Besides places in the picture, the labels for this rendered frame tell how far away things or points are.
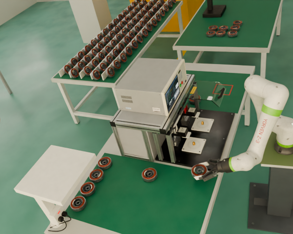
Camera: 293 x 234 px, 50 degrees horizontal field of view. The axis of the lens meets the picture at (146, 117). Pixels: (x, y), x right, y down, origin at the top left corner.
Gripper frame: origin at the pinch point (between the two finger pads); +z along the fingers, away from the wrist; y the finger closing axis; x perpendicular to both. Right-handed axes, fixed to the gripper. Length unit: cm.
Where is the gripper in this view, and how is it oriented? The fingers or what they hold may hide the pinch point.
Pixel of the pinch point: (199, 171)
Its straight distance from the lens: 221.9
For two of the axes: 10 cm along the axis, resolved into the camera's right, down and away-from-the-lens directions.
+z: -6.9, 2.8, 6.7
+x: -6.2, -7.1, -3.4
